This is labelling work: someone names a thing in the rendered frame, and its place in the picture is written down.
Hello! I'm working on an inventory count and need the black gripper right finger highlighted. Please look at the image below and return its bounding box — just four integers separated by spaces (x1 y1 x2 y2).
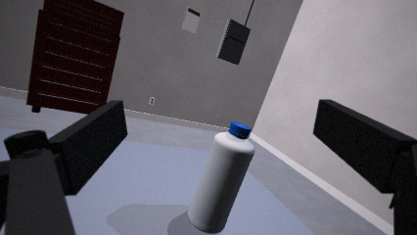
313 99 417 235

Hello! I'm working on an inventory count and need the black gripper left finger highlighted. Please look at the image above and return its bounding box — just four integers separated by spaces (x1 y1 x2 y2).
0 100 127 235

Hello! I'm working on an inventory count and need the white bottle with blue cap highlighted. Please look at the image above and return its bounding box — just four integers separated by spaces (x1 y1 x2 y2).
188 121 255 234

